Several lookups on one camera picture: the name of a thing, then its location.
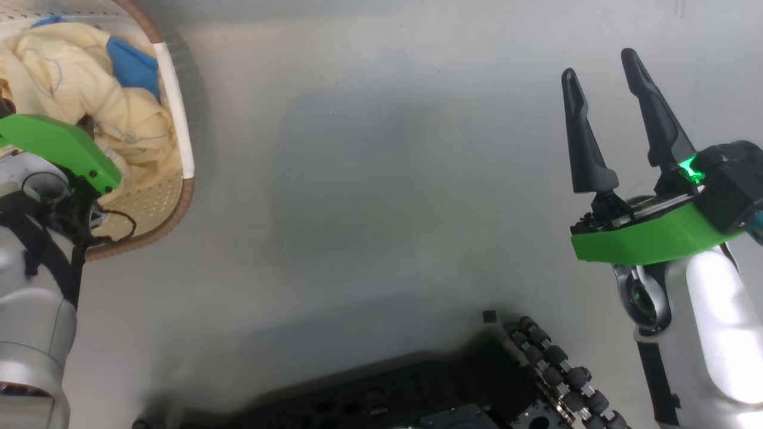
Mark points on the cream perforated laundry basket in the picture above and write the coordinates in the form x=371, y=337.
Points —
x=173, y=89

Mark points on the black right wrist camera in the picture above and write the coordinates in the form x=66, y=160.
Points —
x=733, y=185

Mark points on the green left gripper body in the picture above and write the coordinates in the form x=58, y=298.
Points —
x=59, y=146

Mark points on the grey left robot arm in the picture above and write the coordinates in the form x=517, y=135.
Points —
x=30, y=322

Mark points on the cream garment with blue outline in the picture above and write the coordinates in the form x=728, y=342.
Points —
x=71, y=71

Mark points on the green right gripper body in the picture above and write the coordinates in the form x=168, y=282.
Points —
x=650, y=238

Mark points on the blue cloth item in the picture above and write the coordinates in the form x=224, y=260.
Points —
x=134, y=65

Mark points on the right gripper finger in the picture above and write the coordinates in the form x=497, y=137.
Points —
x=587, y=149
x=658, y=125

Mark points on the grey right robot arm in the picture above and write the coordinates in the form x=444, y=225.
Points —
x=721, y=333

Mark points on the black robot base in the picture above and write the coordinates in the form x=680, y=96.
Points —
x=417, y=393

